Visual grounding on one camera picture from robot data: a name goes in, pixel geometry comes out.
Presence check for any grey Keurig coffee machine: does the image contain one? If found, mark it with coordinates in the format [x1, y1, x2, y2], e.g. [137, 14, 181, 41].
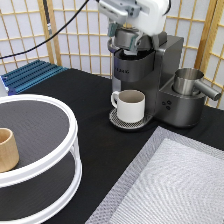
[108, 28, 205, 131]

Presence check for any white ceramic mug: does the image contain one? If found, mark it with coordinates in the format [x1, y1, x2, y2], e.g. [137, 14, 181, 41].
[111, 90, 145, 123]

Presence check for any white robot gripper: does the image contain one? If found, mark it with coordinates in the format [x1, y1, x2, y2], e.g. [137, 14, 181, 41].
[98, 0, 171, 55]

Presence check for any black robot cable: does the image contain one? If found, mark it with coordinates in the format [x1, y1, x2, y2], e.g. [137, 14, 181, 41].
[0, 0, 91, 61]

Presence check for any blue ribbed metal rack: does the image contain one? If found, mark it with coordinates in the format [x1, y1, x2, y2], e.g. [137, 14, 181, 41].
[2, 60, 66, 95]

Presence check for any wooden cup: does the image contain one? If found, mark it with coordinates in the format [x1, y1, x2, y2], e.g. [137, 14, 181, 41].
[0, 128, 19, 173]

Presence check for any stainless steel milk frother cup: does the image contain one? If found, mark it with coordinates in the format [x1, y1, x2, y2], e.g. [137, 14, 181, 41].
[173, 68, 221, 101]

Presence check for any grey woven placemat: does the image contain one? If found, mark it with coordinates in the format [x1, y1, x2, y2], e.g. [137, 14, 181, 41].
[85, 127, 224, 224]

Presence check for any white two-tier round shelf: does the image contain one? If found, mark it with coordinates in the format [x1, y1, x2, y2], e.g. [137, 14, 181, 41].
[0, 94, 82, 224]

